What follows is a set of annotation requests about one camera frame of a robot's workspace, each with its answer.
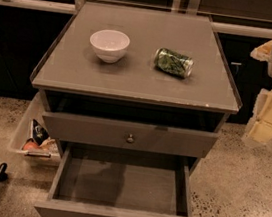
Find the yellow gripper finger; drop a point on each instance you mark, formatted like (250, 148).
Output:
(263, 52)

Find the grey drawer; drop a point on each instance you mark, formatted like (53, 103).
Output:
(130, 135)
(94, 181)

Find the grey drawer cabinet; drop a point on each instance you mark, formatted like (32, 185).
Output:
(74, 80)

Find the grey top drawer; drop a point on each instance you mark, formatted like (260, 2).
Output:
(130, 135)

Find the green soda can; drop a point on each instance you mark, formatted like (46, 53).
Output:
(173, 63)

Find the white ceramic bowl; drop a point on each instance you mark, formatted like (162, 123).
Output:
(109, 45)

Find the dark snack bag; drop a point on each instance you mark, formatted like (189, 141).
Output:
(38, 133)

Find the clear plastic bin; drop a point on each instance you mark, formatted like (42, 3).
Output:
(22, 134)

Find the red apple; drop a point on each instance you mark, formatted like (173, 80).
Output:
(30, 145)

